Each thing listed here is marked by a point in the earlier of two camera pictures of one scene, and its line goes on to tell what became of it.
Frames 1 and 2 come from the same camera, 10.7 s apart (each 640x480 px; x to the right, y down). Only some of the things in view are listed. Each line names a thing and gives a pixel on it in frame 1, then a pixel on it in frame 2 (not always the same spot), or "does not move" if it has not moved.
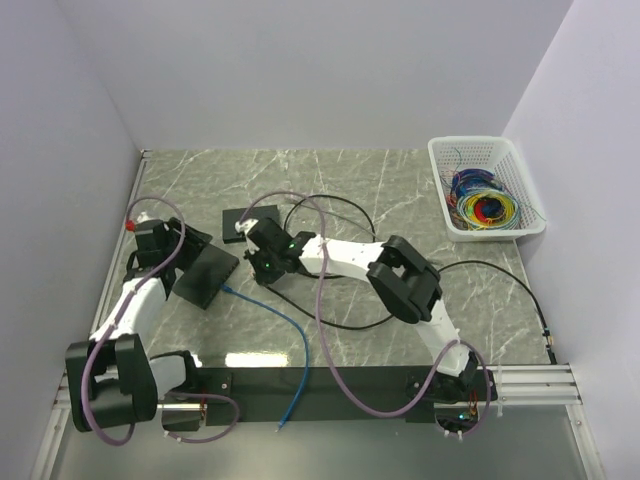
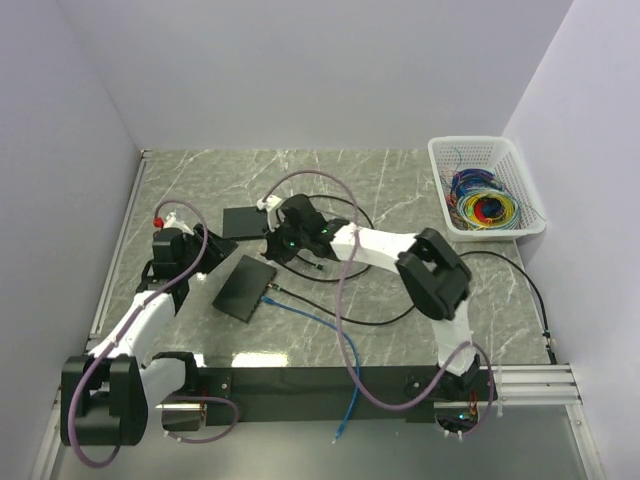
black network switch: [232, 216] does not move
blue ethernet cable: [242, 295] to [270, 300]
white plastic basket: [482, 190] does not move
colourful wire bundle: [479, 200] does not move
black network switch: [202, 281] to [244, 288]
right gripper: [267, 279] to [275, 251]
